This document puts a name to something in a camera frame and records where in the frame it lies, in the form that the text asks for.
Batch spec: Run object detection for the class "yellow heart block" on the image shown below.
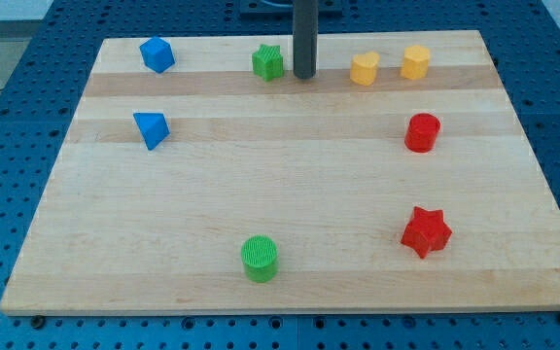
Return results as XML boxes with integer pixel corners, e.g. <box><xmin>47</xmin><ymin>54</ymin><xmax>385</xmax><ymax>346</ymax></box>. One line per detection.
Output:
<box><xmin>350</xmin><ymin>52</ymin><xmax>380</xmax><ymax>86</ymax></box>

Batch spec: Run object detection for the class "yellow hexagon block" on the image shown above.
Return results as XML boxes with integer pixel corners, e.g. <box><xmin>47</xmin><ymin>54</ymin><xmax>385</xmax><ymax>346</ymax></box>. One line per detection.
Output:
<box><xmin>401</xmin><ymin>45</ymin><xmax>431</xmax><ymax>80</ymax></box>

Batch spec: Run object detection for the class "green cylinder block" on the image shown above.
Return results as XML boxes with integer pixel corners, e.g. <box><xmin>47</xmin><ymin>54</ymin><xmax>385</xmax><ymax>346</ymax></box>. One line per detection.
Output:
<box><xmin>241</xmin><ymin>235</ymin><xmax>278</xmax><ymax>283</ymax></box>

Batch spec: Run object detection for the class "green star block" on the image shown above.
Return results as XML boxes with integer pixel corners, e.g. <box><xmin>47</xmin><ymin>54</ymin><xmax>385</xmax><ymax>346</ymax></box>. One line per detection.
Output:
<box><xmin>252</xmin><ymin>44</ymin><xmax>284</xmax><ymax>82</ymax></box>

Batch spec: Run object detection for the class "wooden board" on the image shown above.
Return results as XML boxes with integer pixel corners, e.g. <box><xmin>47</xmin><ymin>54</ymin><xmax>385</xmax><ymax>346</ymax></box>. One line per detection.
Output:
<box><xmin>0</xmin><ymin>30</ymin><xmax>560</xmax><ymax>316</ymax></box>

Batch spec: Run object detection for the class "blue triangle block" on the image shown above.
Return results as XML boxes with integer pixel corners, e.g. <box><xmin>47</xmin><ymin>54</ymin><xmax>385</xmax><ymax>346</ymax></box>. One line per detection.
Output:
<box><xmin>133</xmin><ymin>112</ymin><xmax>170</xmax><ymax>151</ymax></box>

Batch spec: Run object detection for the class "red cylinder block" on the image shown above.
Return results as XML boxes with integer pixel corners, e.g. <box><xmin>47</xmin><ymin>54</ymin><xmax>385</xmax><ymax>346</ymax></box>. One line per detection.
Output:
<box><xmin>404</xmin><ymin>113</ymin><xmax>441</xmax><ymax>153</ymax></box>

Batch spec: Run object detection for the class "red star block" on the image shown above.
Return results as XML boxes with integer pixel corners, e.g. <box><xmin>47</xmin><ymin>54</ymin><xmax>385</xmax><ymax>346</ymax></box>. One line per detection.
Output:
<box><xmin>401</xmin><ymin>206</ymin><xmax>452</xmax><ymax>259</ymax></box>

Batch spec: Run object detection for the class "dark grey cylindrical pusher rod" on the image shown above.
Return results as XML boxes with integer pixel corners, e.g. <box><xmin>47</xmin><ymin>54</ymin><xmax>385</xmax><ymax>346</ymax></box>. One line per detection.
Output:
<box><xmin>293</xmin><ymin>0</ymin><xmax>318</xmax><ymax>80</ymax></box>

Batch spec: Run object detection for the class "blue cube block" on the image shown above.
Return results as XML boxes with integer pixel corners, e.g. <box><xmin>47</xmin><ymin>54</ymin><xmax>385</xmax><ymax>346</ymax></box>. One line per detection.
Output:
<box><xmin>139</xmin><ymin>37</ymin><xmax>175</xmax><ymax>73</ymax></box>

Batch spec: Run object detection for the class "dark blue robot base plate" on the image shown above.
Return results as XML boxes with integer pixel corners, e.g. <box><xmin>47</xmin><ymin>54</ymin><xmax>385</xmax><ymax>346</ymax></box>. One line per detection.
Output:
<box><xmin>235</xmin><ymin>0</ymin><xmax>344</xmax><ymax>18</ymax></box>

